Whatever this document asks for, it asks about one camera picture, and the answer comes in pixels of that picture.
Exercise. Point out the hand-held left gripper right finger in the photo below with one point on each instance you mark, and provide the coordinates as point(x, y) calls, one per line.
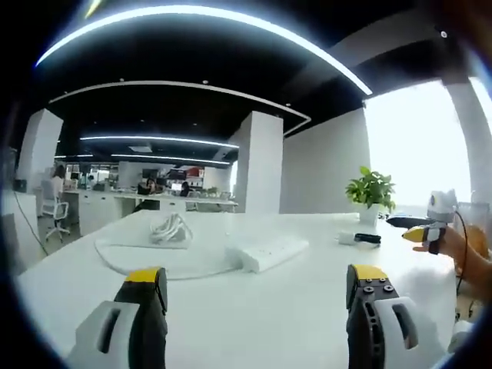
point(384, 326)

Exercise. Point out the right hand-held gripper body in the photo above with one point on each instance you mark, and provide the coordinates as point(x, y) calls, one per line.
point(442, 205)

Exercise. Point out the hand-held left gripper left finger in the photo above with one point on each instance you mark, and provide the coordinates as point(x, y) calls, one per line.
point(115, 326)

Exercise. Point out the small black white device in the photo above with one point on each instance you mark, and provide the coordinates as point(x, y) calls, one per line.
point(368, 238)

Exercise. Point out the white charger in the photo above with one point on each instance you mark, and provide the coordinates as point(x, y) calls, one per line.
point(347, 237)

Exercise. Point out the white power strip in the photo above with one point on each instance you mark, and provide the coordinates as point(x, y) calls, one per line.
point(269, 251)

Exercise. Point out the long white office desk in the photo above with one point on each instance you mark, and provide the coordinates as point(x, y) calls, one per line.
point(153, 200)

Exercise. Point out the curved ceiling light strip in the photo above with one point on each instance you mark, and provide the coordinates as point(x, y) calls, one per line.
point(200, 23)

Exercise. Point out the person's right hand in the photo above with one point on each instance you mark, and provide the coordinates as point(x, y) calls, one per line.
point(453, 246)

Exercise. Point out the black flat object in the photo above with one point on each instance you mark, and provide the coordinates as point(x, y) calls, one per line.
point(405, 221)

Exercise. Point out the yellow object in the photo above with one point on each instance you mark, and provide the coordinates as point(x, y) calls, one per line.
point(478, 240)

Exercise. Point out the green potted plant white pot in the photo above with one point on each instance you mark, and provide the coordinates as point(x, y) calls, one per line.
point(371, 188)

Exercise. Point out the white office chair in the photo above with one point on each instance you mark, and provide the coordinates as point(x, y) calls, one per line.
point(54, 211)

